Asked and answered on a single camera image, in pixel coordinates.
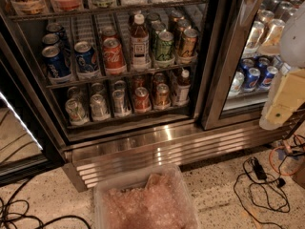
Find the bottom shelf tea bottle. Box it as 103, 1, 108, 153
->
173, 69, 191, 106

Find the black power adapter cable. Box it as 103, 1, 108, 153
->
233, 156, 292, 229

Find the bottom shelf red can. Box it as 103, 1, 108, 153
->
134, 87, 151, 113

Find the brown tea bottle middle shelf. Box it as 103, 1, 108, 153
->
130, 14, 150, 71

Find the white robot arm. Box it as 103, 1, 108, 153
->
259, 2, 305, 130

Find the black cable left floor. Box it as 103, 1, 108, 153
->
0, 178, 92, 229

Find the orange cable loop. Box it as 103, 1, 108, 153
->
269, 143, 305, 177

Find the rear red cola can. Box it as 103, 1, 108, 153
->
101, 27, 119, 41

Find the stainless steel fridge grille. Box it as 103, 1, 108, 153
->
63, 118, 296, 192

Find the clear plastic bin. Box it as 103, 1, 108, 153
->
94, 164, 200, 229

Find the green soda can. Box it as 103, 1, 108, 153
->
151, 22, 166, 45
146, 12, 161, 27
155, 31, 173, 61

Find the bottom shelf orange can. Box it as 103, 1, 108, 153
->
154, 83, 170, 109

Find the bottom shelf left silver can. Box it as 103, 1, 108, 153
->
65, 98, 89, 125

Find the orange soda can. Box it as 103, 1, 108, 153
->
178, 29, 198, 57
168, 10, 184, 31
174, 19, 192, 48

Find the blue pepsi can centre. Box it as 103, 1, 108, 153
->
74, 41, 100, 79

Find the shelf silver can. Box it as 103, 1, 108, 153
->
112, 90, 130, 116
65, 98, 89, 125
90, 94, 110, 121

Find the rear left pepsi can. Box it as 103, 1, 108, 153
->
46, 23, 67, 39

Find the front left blue pepsi can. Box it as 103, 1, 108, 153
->
42, 46, 71, 78

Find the fridge glass door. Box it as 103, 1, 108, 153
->
201, 0, 305, 132

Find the rear green soda can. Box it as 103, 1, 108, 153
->
146, 12, 161, 27

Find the blue pepsi can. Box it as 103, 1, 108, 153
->
42, 46, 71, 78
74, 41, 100, 79

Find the front red cola can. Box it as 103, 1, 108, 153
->
102, 38, 125, 74

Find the front green soda can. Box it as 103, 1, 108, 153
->
155, 31, 173, 61

